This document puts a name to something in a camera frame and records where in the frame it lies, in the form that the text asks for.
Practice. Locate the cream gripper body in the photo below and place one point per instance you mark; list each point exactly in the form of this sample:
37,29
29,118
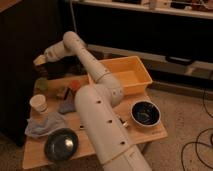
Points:
40,60

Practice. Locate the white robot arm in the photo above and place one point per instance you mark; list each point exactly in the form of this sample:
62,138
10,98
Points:
94,104

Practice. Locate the green plastic cup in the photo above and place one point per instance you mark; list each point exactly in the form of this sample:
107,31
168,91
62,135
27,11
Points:
41,84

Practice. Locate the white paper cup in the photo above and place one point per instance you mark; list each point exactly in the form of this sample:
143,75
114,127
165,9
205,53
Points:
38,103

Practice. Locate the small wooden block toy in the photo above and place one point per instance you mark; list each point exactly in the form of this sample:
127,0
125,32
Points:
62,93

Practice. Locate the orange capped jar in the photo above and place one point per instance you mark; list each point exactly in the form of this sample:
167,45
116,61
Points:
74,86

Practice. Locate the light blue cloth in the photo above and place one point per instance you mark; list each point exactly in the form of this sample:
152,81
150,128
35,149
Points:
52,122

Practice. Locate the dark metal bowl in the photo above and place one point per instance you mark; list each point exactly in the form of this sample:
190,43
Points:
61,145

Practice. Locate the yellow plastic bin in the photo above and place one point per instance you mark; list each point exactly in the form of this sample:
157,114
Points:
129,73

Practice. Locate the dark blue ceramic bowl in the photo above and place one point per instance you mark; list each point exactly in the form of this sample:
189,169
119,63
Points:
145,113

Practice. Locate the grey metal rail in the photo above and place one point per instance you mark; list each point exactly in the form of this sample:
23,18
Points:
160,63

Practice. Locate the white wall shelf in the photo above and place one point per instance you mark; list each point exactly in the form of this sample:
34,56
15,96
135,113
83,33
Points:
150,7

